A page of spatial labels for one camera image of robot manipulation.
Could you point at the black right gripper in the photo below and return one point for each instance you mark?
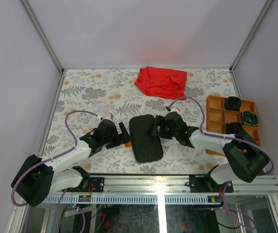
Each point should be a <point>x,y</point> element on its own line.
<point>160,121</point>

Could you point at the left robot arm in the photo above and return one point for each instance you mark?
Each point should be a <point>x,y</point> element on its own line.
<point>38,177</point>

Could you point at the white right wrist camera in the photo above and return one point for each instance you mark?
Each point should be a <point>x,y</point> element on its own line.
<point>172,109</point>

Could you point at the red cloth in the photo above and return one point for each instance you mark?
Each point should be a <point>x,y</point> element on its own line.
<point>162,82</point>

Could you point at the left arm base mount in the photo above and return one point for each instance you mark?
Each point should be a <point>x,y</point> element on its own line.
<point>92,185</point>

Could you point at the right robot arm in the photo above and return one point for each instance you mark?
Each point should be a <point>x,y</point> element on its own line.
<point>245,158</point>

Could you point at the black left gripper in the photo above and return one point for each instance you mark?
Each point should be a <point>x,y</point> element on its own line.
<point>123,138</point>

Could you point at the black plastic tool case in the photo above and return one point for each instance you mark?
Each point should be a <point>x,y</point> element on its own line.
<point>146,148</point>

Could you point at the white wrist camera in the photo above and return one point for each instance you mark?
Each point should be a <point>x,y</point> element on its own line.
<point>172,109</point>
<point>109,116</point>

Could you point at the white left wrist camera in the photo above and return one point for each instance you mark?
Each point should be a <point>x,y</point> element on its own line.
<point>109,116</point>

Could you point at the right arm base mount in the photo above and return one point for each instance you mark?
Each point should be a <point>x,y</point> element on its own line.
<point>201,184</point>

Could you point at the orange wooden divided tray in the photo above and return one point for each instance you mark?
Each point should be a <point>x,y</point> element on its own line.
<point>217,117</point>

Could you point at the orange case latch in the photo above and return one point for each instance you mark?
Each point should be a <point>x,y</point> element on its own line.
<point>127,145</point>

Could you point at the floral patterned table mat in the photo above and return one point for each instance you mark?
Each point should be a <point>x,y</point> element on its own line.
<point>86,93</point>

